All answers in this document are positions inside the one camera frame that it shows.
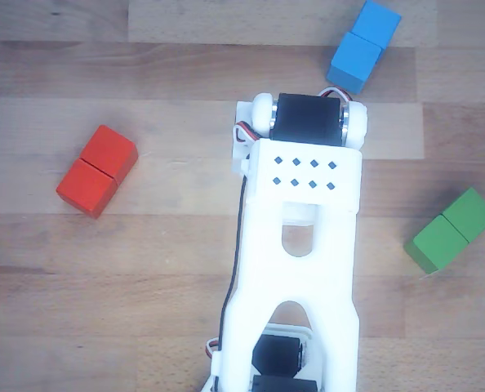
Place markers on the long green block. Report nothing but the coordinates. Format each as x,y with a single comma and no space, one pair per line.
450,232

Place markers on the long red block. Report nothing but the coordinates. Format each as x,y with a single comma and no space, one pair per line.
97,173

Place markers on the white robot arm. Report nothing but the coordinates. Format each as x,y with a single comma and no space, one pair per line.
332,245

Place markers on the long blue block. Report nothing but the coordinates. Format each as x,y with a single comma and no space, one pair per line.
359,53

